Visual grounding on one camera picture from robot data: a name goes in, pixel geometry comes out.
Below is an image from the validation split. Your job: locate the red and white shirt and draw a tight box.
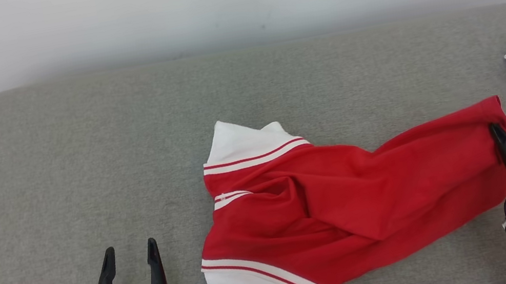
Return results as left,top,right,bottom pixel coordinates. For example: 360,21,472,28
176,70,506,284

